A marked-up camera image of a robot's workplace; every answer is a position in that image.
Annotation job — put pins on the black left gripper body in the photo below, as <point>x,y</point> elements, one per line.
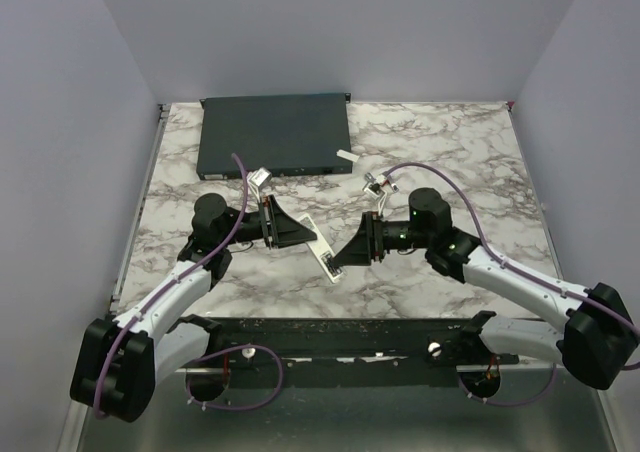
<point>251,228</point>

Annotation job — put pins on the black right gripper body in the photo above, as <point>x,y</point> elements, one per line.
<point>400,235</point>

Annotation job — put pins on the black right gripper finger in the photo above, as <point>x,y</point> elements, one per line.
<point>362,243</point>
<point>353,255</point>

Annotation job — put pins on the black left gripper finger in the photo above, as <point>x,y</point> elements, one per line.
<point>284,227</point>
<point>289,241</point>

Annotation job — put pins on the white remote control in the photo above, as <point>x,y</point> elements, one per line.
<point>320,248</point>

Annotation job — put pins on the white battery cover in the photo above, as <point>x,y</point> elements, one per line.
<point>347,155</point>

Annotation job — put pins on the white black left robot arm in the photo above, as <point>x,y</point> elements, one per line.
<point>123,358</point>

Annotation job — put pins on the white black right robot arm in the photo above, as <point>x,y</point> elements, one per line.
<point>588,331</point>

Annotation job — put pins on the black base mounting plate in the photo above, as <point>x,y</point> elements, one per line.
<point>350,353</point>

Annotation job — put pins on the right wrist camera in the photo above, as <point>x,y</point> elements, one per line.
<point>380,202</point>

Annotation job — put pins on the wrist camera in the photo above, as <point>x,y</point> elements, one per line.
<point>380,202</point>
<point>258,180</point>

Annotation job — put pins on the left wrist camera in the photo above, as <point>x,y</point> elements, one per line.
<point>258,180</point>

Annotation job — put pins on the dark network switch box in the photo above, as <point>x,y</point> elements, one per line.
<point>290,135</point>

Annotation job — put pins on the aluminium table edge rail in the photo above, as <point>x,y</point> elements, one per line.
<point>164,111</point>

